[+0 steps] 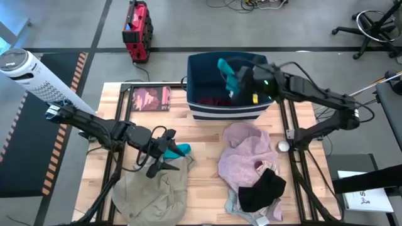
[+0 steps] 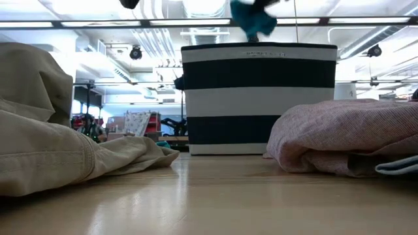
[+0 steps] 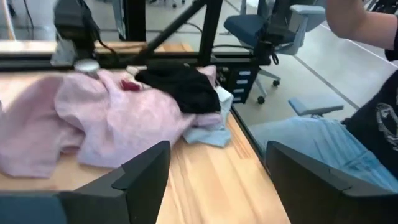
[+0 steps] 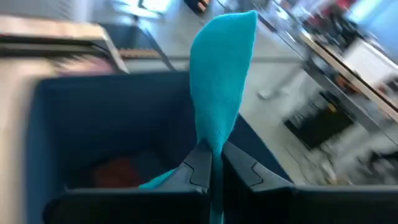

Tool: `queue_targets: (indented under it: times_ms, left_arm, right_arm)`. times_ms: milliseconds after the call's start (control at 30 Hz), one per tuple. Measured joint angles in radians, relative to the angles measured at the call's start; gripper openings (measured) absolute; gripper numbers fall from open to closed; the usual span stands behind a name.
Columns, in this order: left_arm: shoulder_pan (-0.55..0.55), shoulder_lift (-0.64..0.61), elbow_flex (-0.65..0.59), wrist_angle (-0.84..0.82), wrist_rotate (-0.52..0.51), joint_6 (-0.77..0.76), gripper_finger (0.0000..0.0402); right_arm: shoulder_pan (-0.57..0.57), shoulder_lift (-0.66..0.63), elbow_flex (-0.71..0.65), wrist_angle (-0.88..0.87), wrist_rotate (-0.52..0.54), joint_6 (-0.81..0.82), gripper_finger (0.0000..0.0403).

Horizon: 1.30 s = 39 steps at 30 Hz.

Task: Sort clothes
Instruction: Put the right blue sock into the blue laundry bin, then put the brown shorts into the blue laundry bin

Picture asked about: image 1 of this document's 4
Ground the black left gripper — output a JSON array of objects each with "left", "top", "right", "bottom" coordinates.
[{"left": 146, "top": 128, "right": 187, "bottom": 180}]

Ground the teal sock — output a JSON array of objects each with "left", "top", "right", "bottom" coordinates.
[
  {"left": 217, "top": 58, "right": 241, "bottom": 97},
  {"left": 163, "top": 143, "right": 192, "bottom": 160}
]

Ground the khaki garment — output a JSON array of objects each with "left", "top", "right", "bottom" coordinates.
[{"left": 111, "top": 153, "right": 195, "bottom": 226}]

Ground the lilac knit sweater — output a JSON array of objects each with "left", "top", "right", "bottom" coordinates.
[{"left": 217, "top": 122, "right": 283, "bottom": 222}]

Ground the pale blue-grey garment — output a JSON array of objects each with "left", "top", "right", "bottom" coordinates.
[{"left": 224, "top": 188, "right": 271, "bottom": 226}]

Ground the pink maroon striped garment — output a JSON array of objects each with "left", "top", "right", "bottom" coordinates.
[{"left": 254, "top": 159, "right": 280, "bottom": 176}]

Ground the black garment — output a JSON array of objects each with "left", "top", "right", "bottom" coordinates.
[{"left": 237, "top": 168, "right": 287, "bottom": 213}]

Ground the dark red garment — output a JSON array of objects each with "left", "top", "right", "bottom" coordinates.
[{"left": 196, "top": 97, "right": 235, "bottom": 107}]

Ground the navy white striped fabric bin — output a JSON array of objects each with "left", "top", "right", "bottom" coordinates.
[{"left": 181, "top": 51, "right": 274, "bottom": 122}]

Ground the white round puck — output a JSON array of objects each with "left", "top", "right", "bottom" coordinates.
[{"left": 276, "top": 140, "right": 291, "bottom": 154}]

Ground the thin white rod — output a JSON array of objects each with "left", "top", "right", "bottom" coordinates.
[{"left": 348, "top": 70, "right": 402, "bottom": 97}]

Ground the black office chair base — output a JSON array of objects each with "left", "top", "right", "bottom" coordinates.
[{"left": 331, "top": 0, "right": 402, "bottom": 60}]

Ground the black orange-edged floor mat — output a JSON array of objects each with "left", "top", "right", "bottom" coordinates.
[{"left": 0, "top": 51, "right": 89, "bottom": 198}]

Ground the white tower fan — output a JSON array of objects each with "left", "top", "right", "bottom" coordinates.
[{"left": 0, "top": 47, "right": 97, "bottom": 116}]

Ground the black flat beam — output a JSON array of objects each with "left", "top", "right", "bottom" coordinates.
[{"left": 332, "top": 163, "right": 402, "bottom": 195}]

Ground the floor cable bundle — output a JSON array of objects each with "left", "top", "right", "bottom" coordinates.
[{"left": 205, "top": 0, "right": 289, "bottom": 14}]

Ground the black aluminium table frame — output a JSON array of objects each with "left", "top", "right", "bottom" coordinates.
[
  {"left": 278, "top": 100, "right": 342, "bottom": 225},
  {"left": 59, "top": 82, "right": 189, "bottom": 226}
]

